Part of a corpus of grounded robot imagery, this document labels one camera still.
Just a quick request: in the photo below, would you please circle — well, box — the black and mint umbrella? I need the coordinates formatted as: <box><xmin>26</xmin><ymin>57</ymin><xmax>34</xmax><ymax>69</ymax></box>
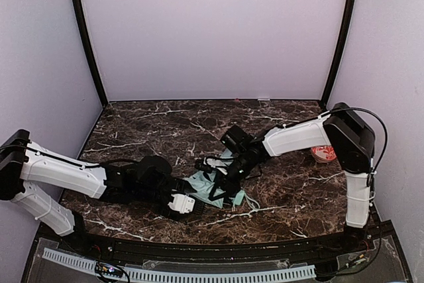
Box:
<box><xmin>184</xmin><ymin>150</ymin><xmax>260</xmax><ymax>211</ymax></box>

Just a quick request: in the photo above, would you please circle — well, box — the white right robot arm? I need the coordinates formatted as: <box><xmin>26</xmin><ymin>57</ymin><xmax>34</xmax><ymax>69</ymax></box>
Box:
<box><xmin>195</xmin><ymin>103</ymin><xmax>381</xmax><ymax>229</ymax></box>

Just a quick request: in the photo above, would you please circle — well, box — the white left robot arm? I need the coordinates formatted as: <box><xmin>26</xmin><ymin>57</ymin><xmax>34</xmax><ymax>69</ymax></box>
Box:
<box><xmin>1</xmin><ymin>129</ymin><xmax>205</xmax><ymax>237</ymax></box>

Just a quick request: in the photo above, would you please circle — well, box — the orange patterned ceramic bowl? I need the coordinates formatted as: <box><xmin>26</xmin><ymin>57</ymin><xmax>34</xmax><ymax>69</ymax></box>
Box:
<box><xmin>310</xmin><ymin>145</ymin><xmax>337</xmax><ymax>163</ymax></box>

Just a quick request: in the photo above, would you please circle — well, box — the grey slotted cable duct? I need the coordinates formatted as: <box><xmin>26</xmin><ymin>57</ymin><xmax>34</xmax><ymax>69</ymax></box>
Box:
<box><xmin>42</xmin><ymin>248</ymin><xmax>316</xmax><ymax>282</ymax></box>

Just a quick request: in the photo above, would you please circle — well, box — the black front table rail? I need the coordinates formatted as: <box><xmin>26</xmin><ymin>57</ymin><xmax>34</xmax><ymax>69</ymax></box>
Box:
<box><xmin>36</xmin><ymin>223</ymin><xmax>395</xmax><ymax>266</ymax></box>

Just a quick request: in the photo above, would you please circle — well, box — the black right corner post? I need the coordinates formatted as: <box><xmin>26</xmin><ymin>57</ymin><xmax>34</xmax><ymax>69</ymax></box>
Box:
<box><xmin>319</xmin><ymin>0</ymin><xmax>355</xmax><ymax>109</ymax></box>

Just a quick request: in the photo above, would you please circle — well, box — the black corner post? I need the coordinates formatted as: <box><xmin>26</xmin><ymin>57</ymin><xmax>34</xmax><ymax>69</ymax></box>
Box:
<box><xmin>72</xmin><ymin>0</ymin><xmax>109</xmax><ymax>108</ymax></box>
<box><xmin>319</xmin><ymin>0</ymin><xmax>355</xmax><ymax>109</ymax></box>

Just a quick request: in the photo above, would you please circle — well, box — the black left corner post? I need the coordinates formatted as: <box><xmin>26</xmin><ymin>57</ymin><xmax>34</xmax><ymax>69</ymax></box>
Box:
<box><xmin>72</xmin><ymin>0</ymin><xmax>109</xmax><ymax>108</ymax></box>

